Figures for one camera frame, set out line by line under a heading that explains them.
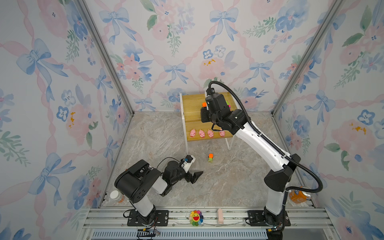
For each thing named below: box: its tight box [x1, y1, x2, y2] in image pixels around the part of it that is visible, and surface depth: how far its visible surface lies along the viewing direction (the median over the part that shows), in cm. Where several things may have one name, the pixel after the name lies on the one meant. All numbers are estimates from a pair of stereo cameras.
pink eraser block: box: [218, 208, 224, 225], surface depth 75 cm
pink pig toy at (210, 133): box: [207, 129, 214, 138], surface depth 87 cm
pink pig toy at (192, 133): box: [190, 128, 196, 138], surface depth 87 cm
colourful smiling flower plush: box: [189, 210, 204, 227], surface depth 75 cm
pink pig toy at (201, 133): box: [199, 129, 205, 138], surface depth 87 cm
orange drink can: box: [289, 190, 312, 204], surface depth 73 cm
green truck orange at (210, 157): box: [208, 153, 214, 163], surface depth 95 cm
